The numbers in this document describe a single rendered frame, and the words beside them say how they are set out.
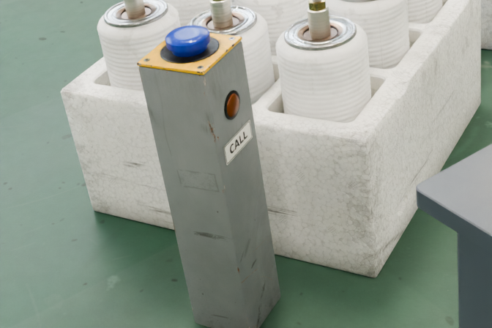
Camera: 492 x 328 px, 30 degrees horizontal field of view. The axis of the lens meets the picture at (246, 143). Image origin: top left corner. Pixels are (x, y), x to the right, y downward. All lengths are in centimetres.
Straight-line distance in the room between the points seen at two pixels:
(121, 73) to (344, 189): 30
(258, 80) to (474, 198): 44
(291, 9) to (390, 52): 13
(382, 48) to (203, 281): 33
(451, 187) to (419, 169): 46
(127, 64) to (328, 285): 34
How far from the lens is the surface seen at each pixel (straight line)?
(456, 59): 117
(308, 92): 95
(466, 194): 63
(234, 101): 83
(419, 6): 115
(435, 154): 114
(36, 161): 134
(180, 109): 82
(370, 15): 103
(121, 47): 106
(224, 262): 91
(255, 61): 100
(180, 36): 82
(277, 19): 108
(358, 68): 95
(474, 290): 66
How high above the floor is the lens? 67
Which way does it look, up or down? 32 degrees down
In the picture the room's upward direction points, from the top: 9 degrees counter-clockwise
